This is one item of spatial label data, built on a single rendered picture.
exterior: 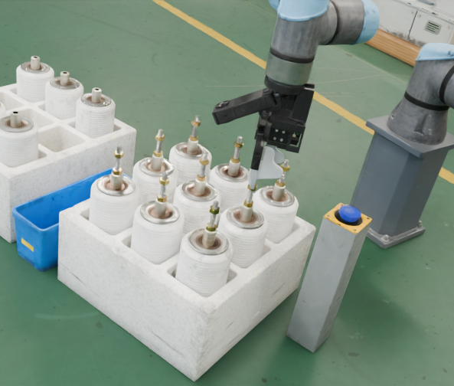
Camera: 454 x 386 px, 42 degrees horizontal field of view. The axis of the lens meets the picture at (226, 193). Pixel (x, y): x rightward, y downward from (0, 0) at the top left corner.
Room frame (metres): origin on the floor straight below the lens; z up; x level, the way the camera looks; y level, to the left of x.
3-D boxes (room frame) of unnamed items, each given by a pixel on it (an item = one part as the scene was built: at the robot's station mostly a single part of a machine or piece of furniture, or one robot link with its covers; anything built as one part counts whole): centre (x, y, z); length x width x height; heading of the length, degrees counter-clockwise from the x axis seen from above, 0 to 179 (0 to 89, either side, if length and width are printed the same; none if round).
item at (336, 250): (0.93, -0.23, 0.16); 0.07 x 0.07 x 0.31; 59
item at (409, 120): (1.44, -0.45, 0.35); 0.15 x 0.15 x 0.10
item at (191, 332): (1.01, 0.06, 0.09); 0.39 x 0.39 x 0.18; 59
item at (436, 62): (1.44, -0.46, 0.47); 0.13 x 0.12 x 0.14; 39
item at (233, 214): (0.95, -0.05, 0.25); 0.08 x 0.08 x 0.01
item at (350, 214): (0.93, -0.23, 0.32); 0.04 x 0.04 x 0.02
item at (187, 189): (1.01, 0.06, 0.25); 0.08 x 0.08 x 0.01
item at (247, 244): (0.95, -0.05, 0.16); 0.10 x 0.10 x 0.18
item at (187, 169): (1.18, 0.10, 0.16); 0.10 x 0.10 x 0.18
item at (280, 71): (0.96, -0.06, 0.56); 0.08 x 0.08 x 0.05
